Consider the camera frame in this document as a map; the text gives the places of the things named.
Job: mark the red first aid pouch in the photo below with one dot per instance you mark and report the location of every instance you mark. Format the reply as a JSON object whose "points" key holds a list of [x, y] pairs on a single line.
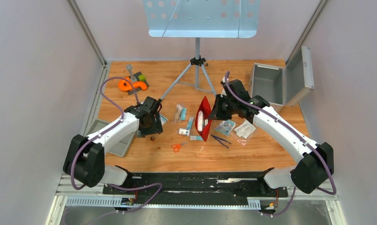
{"points": [[206, 109]]}

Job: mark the orange handled scissors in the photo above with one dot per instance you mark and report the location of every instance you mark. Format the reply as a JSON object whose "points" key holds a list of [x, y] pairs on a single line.
{"points": [[176, 147]]}

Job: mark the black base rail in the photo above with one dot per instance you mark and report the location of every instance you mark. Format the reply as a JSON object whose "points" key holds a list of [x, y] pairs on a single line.
{"points": [[206, 188]]}

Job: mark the white bandage roll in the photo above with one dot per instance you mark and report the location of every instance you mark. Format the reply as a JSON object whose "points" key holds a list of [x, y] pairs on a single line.
{"points": [[184, 132]]}

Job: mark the adhesive tape pack blue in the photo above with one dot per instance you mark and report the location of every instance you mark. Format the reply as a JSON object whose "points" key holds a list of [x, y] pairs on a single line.
{"points": [[225, 127]]}

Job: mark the blue white sachet middle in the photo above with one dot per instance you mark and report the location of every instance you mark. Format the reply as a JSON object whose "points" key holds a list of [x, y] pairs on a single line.
{"points": [[190, 123]]}

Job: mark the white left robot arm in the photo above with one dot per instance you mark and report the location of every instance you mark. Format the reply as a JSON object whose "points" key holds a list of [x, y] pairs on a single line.
{"points": [[85, 160]]}

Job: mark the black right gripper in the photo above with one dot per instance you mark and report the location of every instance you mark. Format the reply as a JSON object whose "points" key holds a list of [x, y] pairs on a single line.
{"points": [[216, 115]]}

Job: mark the grey plastic tray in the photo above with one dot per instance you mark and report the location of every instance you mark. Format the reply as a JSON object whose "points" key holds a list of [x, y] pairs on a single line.
{"points": [[119, 149]]}

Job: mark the white gauze pad bag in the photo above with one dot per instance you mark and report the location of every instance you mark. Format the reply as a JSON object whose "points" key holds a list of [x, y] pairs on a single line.
{"points": [[200, 121]]}

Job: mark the blue white sachet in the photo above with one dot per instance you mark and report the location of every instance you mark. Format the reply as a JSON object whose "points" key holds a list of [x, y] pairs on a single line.
{"points": [[196, 138], [190, 123]]}

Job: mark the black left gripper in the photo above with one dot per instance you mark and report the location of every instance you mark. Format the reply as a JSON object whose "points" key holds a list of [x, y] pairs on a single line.
{"points": [[156, 128]]}

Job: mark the blue white sachet lower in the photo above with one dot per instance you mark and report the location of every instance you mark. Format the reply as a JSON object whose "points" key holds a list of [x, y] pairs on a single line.
{"points": [[196, 138]]}

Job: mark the grey metal case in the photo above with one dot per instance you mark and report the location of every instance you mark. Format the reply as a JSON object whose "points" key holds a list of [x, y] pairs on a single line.
{"points": [[284, 86]]}

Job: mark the blue Basewing sachet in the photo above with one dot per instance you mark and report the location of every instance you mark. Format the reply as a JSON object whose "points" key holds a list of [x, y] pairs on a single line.
{"points": [[183, 113]]}

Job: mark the medical gauze packet teal white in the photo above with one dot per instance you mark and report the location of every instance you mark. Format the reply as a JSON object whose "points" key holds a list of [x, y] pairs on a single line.
{"points": [[163, 119]]}

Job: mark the cotton swabs bag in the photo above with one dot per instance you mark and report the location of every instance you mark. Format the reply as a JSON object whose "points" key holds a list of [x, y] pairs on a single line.
{"points": [[177, 114]]}

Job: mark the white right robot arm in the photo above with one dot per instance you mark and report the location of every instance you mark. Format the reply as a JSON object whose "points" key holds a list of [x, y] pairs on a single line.
{"points": [[314, 162]]}

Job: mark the blue music stand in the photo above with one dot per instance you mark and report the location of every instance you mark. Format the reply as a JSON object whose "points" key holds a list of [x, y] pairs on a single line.
{"points": [[200, 19]]}

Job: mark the white pads zip bag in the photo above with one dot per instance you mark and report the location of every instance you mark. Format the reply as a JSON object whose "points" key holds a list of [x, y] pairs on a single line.
{"points": [[245, 130]]}

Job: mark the blue plastic tweezers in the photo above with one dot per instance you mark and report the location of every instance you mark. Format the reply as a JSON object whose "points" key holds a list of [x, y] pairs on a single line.
{"points": [[222, 141]]}

